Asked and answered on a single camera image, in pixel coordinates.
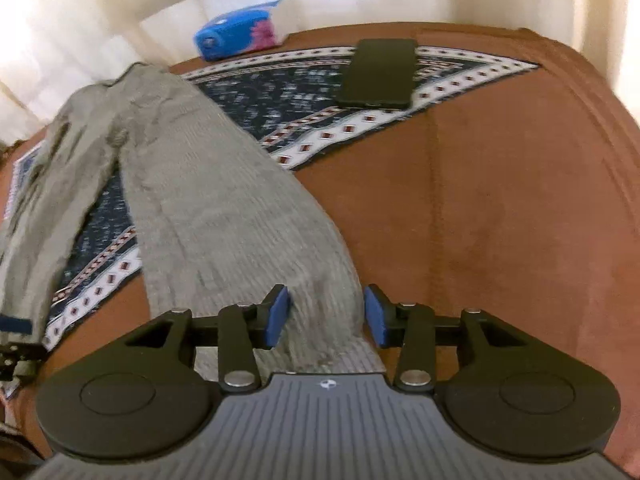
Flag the grey ribbed pants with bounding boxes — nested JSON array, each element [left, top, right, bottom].
[[0, 61, 389, 401]]

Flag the blue tissue pack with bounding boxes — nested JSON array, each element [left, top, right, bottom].
[[193, 0, 285, 62]]

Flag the black smartphone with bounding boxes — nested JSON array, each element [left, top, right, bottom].
[[333, 38, 419, 110]]

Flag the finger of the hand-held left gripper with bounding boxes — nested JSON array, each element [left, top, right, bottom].
[[0, 314, 48, 382]]

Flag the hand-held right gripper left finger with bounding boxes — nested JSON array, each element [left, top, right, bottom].
[[123, 284, 292, 392]]

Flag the navy white patterned mat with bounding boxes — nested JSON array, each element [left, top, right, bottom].
[[2, 46, 542, 352]]

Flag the white curtain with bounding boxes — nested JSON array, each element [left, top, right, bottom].
[[0, 0, 640, 147]]

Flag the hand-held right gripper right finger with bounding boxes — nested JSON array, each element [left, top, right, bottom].
[[363, 284, 540, 393]]

